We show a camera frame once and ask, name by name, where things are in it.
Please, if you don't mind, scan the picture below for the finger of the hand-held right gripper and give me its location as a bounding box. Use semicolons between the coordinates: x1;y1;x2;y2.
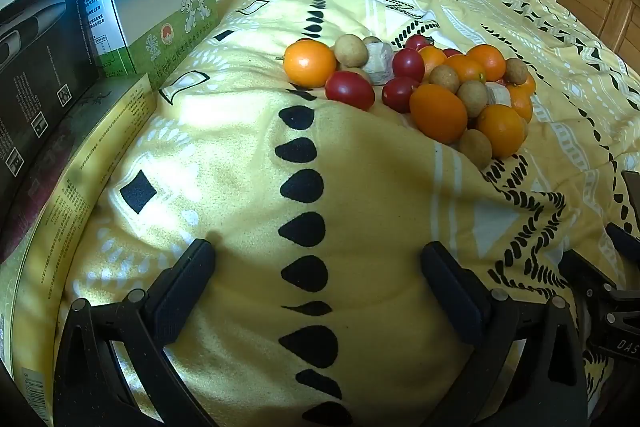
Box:
557;249;617;297
605;223;640;266

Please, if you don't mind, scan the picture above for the flat yellow-green gift box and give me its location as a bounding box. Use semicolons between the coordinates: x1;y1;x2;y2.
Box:
0;74;158;413

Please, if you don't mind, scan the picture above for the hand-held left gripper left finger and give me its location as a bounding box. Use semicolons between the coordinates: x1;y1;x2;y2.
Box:
52;238;218;427

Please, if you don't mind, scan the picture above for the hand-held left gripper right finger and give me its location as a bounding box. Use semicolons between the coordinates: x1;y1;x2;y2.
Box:
420;241;588;427

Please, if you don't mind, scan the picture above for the pile of longans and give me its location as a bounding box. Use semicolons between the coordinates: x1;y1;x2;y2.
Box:
333;34;530;168

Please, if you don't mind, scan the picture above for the black carton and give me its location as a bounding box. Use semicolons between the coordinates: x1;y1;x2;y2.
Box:
0;0;101;208

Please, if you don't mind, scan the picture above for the blue and green carton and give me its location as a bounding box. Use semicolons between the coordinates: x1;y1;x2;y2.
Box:
48;0;219;78

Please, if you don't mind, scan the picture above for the beige cut stalk piece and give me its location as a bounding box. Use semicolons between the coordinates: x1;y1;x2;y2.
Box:
486;82;512;108
364;42;397;85

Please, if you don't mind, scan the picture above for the yellow patterned blanket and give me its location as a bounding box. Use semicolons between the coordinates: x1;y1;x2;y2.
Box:
60;0;640;427

